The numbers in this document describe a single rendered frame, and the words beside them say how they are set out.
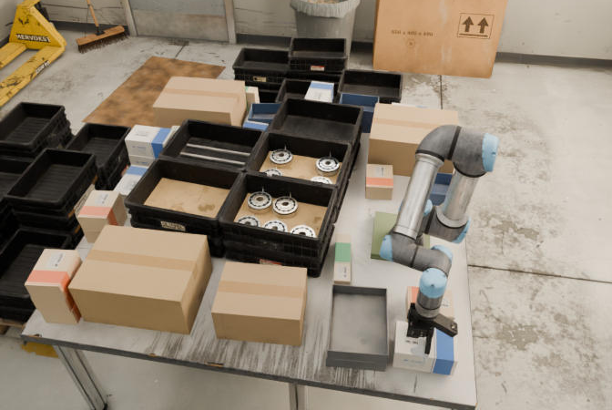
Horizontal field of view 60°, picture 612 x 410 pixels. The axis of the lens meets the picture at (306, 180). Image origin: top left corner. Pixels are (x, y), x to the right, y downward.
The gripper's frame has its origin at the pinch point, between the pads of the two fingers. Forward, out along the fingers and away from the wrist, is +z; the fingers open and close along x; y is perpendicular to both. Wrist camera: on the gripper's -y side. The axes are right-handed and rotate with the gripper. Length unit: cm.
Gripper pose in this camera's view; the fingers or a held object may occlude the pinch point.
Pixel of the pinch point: (425, 344)
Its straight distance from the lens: 188.6
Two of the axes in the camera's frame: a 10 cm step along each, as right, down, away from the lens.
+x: -1.7, 6.5, -7.4
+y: -9.9, -1.0, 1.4
